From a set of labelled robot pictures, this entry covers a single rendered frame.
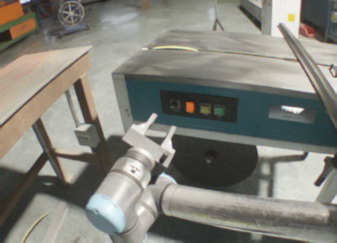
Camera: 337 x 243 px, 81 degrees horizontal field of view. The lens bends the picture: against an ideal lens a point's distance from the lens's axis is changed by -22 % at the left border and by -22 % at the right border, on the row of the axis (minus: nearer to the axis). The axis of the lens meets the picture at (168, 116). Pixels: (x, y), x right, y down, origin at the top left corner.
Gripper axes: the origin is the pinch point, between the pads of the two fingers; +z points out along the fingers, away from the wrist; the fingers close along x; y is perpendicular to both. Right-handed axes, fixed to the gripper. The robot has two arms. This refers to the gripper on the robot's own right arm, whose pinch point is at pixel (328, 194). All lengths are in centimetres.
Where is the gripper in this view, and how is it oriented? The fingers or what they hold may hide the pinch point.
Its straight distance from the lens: 82.0
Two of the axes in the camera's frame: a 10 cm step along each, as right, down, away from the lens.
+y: 9.5, 2.9, 1.3
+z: -3.1, 8.4, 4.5
